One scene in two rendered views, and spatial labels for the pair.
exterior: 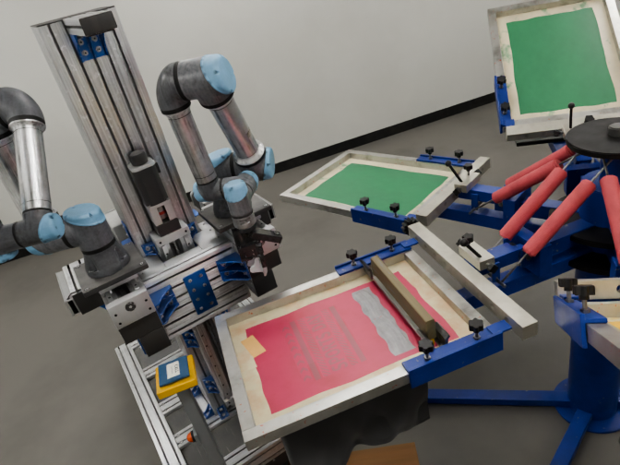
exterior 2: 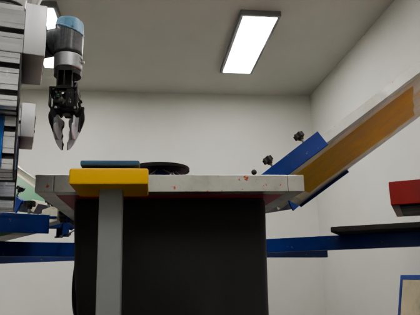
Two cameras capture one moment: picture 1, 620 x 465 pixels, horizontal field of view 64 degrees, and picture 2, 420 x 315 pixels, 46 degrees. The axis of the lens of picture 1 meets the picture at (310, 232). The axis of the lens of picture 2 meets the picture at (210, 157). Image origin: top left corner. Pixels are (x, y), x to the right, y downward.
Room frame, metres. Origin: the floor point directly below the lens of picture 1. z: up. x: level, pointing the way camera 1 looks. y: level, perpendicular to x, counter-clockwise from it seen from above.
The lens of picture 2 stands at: (1.05, 1.40, 0.78)
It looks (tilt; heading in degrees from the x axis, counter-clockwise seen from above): 14 degrees up; 274
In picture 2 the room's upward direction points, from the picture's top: 1 degrees counter-clockwise
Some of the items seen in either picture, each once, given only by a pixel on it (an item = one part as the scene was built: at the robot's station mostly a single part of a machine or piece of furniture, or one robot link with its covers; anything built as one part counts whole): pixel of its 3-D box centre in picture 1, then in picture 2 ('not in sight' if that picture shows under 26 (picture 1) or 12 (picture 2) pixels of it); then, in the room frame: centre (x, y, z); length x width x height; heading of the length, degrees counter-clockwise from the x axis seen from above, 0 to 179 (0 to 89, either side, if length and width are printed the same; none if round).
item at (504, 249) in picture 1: (491, 259); not in sight; (1.37, -0.58, 1.02); 0.17 x 0.06 x 0.05; 101
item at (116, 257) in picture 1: (102, 254); not in sight; (1.56, 0.71, 1.31); 0.15 x 0.15 x 0.10
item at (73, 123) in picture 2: (257, 268); (72, 130); (1.48, 0.21, 1.15); 0.06 x 0.03 x 0.09; 101
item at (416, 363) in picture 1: (453, 354); not in sight; (1.04, -0.31, 0.97); 0.30 x 0.05 x 0.07; 101
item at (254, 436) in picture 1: (342, 328); (167, 207); (1.26, -0.03, 0.97); 0.79 x 0.58 x 0.04; 101
